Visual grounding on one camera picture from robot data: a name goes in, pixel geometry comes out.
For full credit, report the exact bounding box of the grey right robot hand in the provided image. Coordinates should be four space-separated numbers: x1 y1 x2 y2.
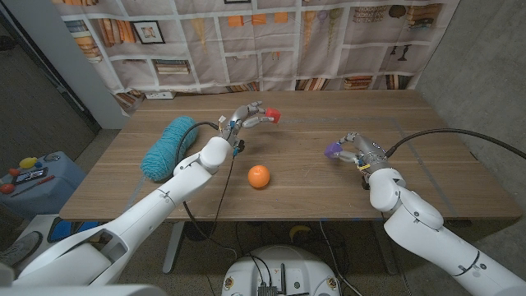
332 132 391 173

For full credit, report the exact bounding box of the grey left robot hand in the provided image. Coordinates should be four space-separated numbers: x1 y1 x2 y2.
220 101 275 145

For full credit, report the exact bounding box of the purple magnetic block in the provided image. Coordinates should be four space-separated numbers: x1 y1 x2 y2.
323 141 344 160

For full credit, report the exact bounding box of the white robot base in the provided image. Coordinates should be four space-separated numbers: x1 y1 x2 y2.
221 245 340 296

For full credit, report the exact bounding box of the teal yarn ball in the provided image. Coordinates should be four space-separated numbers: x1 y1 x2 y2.
140 115 200 183

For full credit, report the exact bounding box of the printed bookshelf backdrop cloth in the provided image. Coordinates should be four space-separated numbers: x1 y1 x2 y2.
51 0 461 110

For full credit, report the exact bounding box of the orange fruit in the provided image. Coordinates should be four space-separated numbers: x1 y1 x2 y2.
247 164 271 190

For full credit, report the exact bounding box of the white power strip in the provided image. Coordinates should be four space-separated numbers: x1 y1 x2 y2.
144 90 177 100

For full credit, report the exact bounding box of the yellow banana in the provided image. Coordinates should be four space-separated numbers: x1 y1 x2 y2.
288 224 312 243

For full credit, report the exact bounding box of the grey table leg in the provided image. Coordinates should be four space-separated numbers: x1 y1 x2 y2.
371 220 399 275

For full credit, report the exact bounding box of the black round floor object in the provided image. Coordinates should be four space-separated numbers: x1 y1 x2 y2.
183 221 218 243

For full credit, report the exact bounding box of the white table leg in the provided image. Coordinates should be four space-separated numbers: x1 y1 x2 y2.
162 220 186 275

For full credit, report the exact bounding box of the white machine with blue pads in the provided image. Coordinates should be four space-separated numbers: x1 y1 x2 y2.
0 213 112 268

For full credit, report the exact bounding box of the blue-grey stool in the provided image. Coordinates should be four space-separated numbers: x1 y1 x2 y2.
0 150 87 219

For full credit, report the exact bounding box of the black smartphone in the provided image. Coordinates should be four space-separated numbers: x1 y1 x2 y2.
12 166 49 185

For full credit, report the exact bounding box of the white robot chest cover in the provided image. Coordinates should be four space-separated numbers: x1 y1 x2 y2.
0 283 168 296

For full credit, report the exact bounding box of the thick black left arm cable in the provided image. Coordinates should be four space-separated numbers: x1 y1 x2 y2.
173 121 239 258

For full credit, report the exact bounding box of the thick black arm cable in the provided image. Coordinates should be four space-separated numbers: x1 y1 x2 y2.
173 121 239 258
384 127 526 160

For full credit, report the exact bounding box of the thin black left hand cable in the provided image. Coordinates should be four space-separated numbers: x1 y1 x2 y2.
211 154 238 238

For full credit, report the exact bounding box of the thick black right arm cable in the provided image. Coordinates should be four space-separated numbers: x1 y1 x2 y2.
384 127 526 160

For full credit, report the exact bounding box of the red handled screwdriver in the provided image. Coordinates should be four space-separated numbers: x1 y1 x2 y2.
10 175 56 198

